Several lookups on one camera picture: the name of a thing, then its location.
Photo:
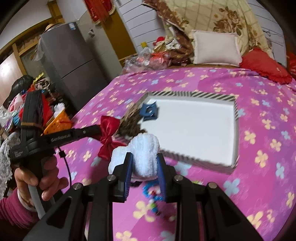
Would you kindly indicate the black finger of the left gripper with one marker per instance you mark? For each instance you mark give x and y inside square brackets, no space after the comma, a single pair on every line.
[74,134]

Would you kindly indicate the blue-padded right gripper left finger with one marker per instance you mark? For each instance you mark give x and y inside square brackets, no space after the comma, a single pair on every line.
[124,175]

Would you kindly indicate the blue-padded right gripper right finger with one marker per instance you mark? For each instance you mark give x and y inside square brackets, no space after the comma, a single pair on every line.
[166,174]

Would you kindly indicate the white fluffy scrunchie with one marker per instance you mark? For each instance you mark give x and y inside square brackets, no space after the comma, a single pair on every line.
[144,147]

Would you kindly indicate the red satin bow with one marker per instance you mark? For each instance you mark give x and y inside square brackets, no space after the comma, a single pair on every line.
[109,126]

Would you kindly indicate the magenta sleeve forearm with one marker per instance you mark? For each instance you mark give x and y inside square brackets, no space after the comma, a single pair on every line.
[17,219]

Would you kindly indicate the person's left hand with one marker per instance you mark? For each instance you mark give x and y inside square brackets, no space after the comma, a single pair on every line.
[49,184]

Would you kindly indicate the orange plastic basket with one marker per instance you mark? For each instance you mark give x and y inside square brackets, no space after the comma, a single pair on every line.
[59,123]

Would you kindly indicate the leopard print scrunchie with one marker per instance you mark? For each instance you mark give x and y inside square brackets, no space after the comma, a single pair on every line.
[129,124]

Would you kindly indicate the white striped-rim tray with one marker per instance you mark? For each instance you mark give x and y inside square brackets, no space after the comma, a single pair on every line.
[198,128]

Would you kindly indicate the black bag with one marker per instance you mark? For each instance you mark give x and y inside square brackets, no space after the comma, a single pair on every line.
[18,86]

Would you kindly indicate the blue hair claw clip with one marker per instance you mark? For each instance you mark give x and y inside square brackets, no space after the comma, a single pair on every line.
[149,111]

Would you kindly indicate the grey refrigerator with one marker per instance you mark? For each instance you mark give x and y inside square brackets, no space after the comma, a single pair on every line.
[70,64]

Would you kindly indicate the pink floral bedsheet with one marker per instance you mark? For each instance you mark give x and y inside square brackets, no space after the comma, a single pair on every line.
[263,183]

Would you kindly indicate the clear plastic bags pile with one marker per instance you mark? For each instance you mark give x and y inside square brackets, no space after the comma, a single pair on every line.
[146,60]

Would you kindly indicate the brown patterned blanket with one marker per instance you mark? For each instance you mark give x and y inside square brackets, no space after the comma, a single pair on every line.
[178,44]

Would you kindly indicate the white pillow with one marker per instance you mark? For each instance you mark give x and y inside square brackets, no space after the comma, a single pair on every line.
[212,48]

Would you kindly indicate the red cushion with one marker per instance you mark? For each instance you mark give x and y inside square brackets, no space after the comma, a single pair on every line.
[260,62]

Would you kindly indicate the floral beige quilt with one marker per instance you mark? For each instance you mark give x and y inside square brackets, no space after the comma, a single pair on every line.
[213,16]

